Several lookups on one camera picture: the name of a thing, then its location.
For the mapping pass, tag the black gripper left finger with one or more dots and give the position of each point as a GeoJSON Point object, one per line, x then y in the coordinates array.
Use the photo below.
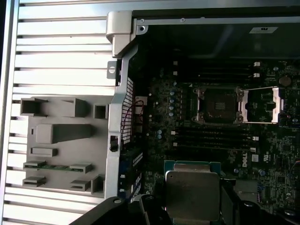
{"type": "Point", "coordinates": [117, 213]}

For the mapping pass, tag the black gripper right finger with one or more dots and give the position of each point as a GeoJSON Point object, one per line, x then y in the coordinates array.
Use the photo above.
{"type": "Point", "coordinates": [253, 215]}

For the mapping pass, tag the silver CPU chip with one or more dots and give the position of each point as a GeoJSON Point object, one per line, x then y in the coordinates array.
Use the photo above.
{"type": "Point", "coordinates": [192, 194]}

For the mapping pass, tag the black RAM slot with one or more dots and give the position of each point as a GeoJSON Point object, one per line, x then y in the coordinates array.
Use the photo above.
{"type": "Point", "coordinates": [211, 138]}
{"type": "Point", "coordinates": [211, 143]}
{"type": "Point", "coordinates": [211, 132]}
{"type": "Point", "coordinates": [211, 148]}

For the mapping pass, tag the CPU socket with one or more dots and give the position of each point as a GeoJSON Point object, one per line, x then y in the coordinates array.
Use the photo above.
{"type": "Point", "coordinates": [218, 105]}

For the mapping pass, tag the grey chipset heatsink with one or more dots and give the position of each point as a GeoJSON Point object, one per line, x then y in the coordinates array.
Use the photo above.
{"type": "Point", "coordinates": [246, 187]}

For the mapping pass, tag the green RAM stick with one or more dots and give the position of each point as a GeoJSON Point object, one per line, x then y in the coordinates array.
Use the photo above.
{"type": "Point", "coordinates": [57, 167]}

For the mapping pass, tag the green motherboard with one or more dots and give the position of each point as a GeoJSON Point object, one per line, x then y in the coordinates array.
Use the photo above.
{"type": "Point", "coordinates": [281, 145]}

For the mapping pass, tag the grey parts rack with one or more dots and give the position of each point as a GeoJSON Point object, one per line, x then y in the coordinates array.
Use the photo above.
{"type": "Point", "coordinates": [58, 150]}

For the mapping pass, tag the open PC case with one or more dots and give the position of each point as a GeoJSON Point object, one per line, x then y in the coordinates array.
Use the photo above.
{"type": "Point", "coordinates": [120, 98]}

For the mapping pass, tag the metal socket cover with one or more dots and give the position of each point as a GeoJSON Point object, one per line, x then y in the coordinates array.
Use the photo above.
{"type": "Point", "coordinates": [277, 103]}

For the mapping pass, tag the round coin cell battery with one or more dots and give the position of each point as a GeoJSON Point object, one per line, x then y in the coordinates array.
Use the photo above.
{"type": "Point", "coordinates": [285, 80]}

